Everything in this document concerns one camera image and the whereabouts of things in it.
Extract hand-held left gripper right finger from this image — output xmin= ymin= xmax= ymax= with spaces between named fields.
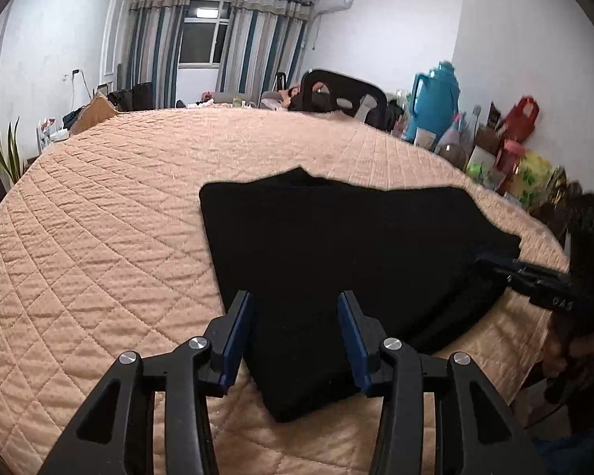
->
xmin=337 ymin=291 xmax=548 ymax=475

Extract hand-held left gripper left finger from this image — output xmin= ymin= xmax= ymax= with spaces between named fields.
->
xmin=37 ymin=289 xmax=255 ymax=475

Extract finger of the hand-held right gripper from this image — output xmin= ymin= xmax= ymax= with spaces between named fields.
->
xmin=500 ymin=273 xmax=581 ymax=312
xmin=475 ymin=253 xmax=570 ymax=279

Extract black pants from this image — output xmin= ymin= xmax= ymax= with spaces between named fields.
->
xmin=199 ymin=167 xmax=523 ymax=424

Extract person's right hand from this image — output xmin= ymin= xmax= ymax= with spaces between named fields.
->
xmin=542 ymin=309 xmax=594 ymax=382

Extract glass jar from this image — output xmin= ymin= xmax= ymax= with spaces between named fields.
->
xmin=436 ymin=142 xmax=468 ymax=171

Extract pink bottle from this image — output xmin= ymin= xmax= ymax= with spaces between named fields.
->
xmin=440 ymin=114 xmax=465 ymax=146

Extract red gift bag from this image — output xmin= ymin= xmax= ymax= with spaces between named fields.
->
xmin=500 ymin=98 xmax=540 ymax=142

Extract peach quilted blanket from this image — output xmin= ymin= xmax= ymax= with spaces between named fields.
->
xmin=0 ymin=106 xmax=572 ymax=475

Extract blue thermos jug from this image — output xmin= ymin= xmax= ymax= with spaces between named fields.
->
xmin=405 ymin=61 xmax=460 ymax=145

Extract black bag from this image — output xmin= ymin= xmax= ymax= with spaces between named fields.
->
xmin=106 ymin=88 xmax=134 ymax=112

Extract peach quilted cushion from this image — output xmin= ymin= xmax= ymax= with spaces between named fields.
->
xmin=69 ymin=93 xmax=120 ymax=135

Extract striped curtain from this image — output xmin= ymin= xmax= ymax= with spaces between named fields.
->
xmin=124 ymin=0 xmax=191 ymax=110
xmin=215 ymin=0 xmax=315 ymax=105

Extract green potted plant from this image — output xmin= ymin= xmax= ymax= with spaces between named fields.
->
xmin=0 ymin=118 xmax=28 ymax=184

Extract window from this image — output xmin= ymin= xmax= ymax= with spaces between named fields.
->
xmin=178 ymin=0 xmax=233 ymax=67

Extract white air conditioner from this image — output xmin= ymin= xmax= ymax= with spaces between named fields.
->
xmin=314 ymin=0 xmax=354 ymax=15

